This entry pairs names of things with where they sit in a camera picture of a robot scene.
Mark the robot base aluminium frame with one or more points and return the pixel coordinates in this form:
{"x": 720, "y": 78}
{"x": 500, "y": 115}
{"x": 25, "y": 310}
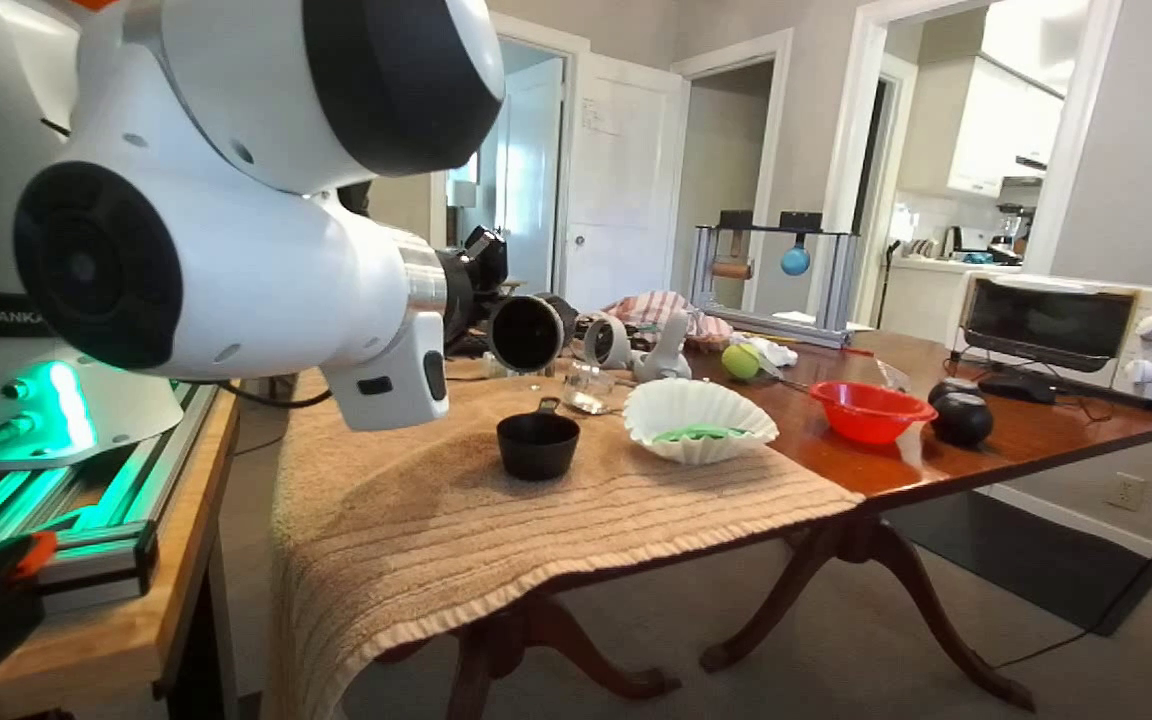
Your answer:
{"x": 118, "y": 487}

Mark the white coffee filter bowl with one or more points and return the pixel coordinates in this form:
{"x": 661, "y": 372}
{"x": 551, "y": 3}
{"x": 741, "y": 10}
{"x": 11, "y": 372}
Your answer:
{"x": 694, "y": 422}

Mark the black measuring cup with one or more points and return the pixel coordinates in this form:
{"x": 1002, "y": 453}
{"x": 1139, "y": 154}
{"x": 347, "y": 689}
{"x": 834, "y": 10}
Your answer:
{"x": 537, "y": 445}

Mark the black round object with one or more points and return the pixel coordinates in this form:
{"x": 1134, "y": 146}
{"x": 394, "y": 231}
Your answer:
{"x": 962, "y": 416}

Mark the white VR controller front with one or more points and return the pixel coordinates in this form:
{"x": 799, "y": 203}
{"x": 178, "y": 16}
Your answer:
{"x": 605, "y": 342}

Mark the yellow-green tennis ball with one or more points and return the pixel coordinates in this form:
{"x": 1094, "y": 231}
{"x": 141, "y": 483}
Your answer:
{"x": 741, "y": 361}

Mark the black computer mouse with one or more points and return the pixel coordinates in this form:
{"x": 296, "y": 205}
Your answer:
{"x": 1021, "y": 384}

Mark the aluminium frame stand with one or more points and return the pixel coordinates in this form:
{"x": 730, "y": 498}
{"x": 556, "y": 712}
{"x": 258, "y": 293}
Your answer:
{"x": 738, "y": 275}

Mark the crumpled white tissue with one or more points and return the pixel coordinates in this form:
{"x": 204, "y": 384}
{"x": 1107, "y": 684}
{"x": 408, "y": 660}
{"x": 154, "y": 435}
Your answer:
{"x": 770, "y": 355}

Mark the tan towel table cover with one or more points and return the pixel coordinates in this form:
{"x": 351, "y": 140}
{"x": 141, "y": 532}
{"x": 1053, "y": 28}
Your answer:
{"x": 396, "y": 536}

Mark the red plastic bowl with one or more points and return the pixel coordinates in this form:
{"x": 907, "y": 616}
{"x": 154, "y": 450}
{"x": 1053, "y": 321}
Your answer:
{"x": 868, "y": 414}

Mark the white VR controller rear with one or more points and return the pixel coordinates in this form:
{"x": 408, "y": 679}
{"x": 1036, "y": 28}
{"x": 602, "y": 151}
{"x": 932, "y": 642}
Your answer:
{"x": 665, "y": 361}

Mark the blue bulb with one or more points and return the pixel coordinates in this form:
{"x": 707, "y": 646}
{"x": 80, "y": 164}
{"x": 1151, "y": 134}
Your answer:
{"x": 799, "y": 259}

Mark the brown ceramic mug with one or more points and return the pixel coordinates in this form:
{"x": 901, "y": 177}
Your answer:
{"x": 526, "y": 335}

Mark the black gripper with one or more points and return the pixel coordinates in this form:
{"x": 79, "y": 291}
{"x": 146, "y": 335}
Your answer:
{"x": 475, "y": 275}

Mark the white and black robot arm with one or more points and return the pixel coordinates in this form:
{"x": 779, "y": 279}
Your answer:
{"x": 174, "y": 186}

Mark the white toaster oven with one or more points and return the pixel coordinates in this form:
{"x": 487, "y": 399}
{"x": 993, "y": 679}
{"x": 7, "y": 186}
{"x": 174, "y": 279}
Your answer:
{"x": 1090, "y": 335}

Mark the red striped cloth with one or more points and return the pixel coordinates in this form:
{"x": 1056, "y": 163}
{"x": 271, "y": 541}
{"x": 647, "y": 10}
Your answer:
{"x": 654, "y": 310}

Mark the wooden dining table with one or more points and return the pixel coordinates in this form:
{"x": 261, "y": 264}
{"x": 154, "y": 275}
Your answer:
{"x": 1028, "y": 437}

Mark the white vr controller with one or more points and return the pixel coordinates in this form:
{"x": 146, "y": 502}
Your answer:
{"x": 665, "y": 361}
{"x": 605, "y": 342}

